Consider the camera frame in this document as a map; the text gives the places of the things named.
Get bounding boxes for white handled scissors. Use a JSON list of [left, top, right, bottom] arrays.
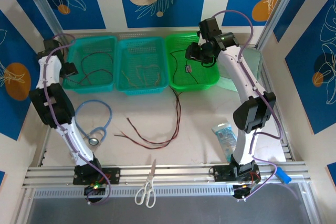
[[134, 158, 157, 208]]

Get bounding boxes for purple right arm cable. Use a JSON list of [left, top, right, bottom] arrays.
[[213, 9, 285, 203]]

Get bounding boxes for grey slotted cable duct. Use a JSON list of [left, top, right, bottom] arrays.
[[33, 184, 302, 199]]

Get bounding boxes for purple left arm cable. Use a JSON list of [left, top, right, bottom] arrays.
[[43, 34, 112, 206]]

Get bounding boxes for blue plastic handle tool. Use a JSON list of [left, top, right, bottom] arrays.
[[274, 166, 292, 185]]

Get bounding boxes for teal plastic mesh basket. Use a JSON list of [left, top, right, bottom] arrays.
[[62, 36, 118, 95], [115, 37, 169, 97]]

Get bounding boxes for green plastic mesh basket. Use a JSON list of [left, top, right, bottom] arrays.
[[164, 33, 221, 92]]

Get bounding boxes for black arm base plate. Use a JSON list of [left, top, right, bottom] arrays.
[[72, 167, 121, 186], [213, 165, 262, 183]]

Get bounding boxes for yellow cable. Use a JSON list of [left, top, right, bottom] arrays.
[[121, 69, 148, 88], [135, 63, 162, 87]]

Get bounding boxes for blue plastic wrapped packet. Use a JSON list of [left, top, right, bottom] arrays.
[[211, 123, 240, 161]]

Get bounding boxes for aluminium corner post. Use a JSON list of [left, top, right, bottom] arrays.
[[19, 0, 65, 42], [256, 0, 308, 49]]

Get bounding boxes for small black controller board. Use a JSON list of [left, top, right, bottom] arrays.
[[233, 180, 260, 200], [83, 184, 107, 196]]

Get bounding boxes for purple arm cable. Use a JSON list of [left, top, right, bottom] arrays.
[[43, 34, 112, 206], [213, 9, 285, 203]]

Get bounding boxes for aluminium rail frame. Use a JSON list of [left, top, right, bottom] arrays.
[[22, 162, 314, 190]]

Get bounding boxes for light blue stethoscope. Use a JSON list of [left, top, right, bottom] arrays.
[[74, 100, 113, 146]]

